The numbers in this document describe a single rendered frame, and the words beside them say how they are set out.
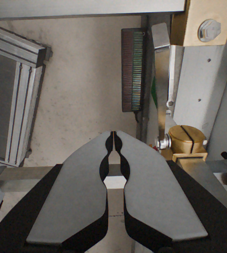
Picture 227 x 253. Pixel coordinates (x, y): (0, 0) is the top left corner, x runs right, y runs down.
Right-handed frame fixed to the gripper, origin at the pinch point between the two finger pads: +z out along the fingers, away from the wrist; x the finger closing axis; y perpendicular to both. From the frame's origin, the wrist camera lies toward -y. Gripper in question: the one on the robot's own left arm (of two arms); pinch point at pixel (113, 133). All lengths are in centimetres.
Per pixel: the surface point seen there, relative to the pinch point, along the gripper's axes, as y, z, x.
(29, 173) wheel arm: 13.4, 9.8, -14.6
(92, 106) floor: 36, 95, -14
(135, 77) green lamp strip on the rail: 1.2, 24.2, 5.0
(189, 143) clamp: 6.6, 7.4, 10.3
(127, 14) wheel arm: -8.6, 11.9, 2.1
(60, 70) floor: 11, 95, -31
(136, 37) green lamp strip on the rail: -6.2, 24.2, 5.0
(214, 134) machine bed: 20.6, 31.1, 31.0
